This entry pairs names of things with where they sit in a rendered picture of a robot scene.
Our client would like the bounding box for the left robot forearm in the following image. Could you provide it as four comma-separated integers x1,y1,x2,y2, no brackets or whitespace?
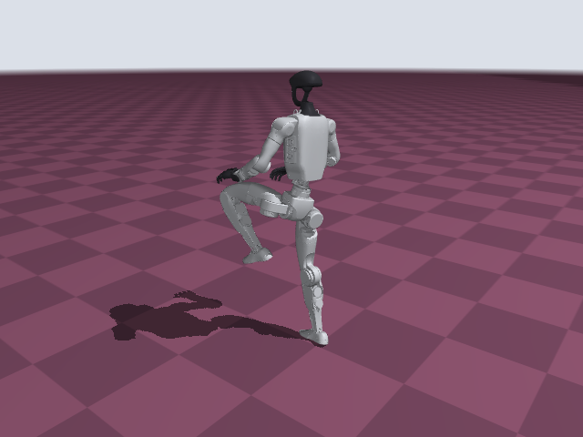
233,155,260,183

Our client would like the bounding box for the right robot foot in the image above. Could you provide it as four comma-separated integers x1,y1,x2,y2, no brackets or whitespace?
299,328,328,345

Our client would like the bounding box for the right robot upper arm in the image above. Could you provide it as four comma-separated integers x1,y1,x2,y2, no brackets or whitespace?
326,118,340,167

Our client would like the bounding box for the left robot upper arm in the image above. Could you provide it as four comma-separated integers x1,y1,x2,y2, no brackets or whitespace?
252,117,298,173

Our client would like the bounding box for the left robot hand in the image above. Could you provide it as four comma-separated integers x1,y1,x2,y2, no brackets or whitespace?
217,168,240,184

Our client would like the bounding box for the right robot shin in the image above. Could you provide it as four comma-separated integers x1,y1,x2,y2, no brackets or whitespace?
302,266,323,333

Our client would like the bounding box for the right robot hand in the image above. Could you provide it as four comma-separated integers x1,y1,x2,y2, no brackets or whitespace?
270,167,287,181

